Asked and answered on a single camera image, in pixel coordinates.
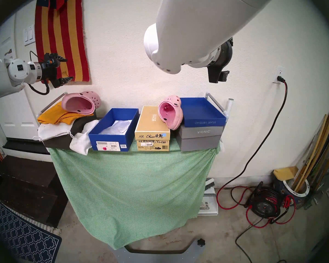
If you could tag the dark brown door step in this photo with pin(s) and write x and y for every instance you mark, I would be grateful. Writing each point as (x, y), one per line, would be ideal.
(27, 188)

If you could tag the striped floor mat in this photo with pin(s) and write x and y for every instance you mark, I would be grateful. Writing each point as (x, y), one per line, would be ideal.
(44, 228)

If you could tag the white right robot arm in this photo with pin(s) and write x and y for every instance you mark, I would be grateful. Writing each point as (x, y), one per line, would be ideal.
(194, 26)

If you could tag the hand brush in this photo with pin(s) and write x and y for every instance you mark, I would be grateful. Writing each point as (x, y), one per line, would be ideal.
(210, 183)

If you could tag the orange folded cloth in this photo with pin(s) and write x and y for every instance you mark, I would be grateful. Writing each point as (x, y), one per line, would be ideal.
(52, 116)

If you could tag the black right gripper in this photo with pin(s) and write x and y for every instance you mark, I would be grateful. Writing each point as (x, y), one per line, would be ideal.
(224, 57)

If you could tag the white crumpled cloth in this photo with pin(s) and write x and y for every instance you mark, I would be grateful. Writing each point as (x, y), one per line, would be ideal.
(81, 144)

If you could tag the grey Vionic shoe box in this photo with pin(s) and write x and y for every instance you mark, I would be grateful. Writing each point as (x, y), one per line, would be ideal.
(200, 142)

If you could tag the white plastic tube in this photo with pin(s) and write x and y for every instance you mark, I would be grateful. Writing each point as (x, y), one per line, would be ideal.
(229, 107)

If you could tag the blue white ceramic pot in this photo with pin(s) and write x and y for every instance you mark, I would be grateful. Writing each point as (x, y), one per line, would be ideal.
(298, 194)

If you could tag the tan Michael Kors shoe box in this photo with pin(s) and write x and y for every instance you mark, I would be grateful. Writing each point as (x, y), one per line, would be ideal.
(150, 120)

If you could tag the white wall outlet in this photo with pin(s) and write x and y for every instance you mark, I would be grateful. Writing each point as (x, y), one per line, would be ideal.
(279, 71)

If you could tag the green checkered tablecloth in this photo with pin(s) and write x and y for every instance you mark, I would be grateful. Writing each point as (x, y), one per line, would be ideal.
(126, 188)

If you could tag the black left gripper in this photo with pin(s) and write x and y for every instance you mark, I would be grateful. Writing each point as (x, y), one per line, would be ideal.
(48, 70)

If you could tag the navy patterned rug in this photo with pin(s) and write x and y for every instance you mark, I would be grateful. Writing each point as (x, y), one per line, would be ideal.
(24, 240)

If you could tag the white tissue paper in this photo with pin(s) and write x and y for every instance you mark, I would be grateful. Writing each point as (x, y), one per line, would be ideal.
(118, 128)

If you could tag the white light switch plate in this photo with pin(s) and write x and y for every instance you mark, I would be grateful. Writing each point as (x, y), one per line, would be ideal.
(29, 36)

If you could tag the wooden sticks bundle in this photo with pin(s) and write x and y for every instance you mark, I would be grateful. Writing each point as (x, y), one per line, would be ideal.
(318, 150)

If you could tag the blue open shoe box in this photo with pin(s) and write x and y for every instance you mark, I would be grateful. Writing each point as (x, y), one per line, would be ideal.
(109, 137)

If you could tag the yellow cardboard piece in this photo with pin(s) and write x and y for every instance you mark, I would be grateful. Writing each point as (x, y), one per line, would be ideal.
(286, 172)

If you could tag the red yellow striped flag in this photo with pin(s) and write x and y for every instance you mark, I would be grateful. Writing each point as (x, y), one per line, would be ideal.
(60, 32)

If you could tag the dark brown cloth bundle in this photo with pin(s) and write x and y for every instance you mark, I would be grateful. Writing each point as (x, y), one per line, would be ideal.
(57, 142)

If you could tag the pink clog shoe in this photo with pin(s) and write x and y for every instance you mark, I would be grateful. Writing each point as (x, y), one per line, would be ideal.
(172, 120)
(93, 99)

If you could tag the blue shoe box lid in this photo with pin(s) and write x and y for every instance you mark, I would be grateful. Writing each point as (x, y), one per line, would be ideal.
(200, 111)

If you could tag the black star knob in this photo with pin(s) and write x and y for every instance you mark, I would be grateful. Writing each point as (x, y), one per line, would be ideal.
(201, 242)

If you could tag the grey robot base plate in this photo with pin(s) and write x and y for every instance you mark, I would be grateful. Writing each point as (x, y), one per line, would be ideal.
(181, 255)

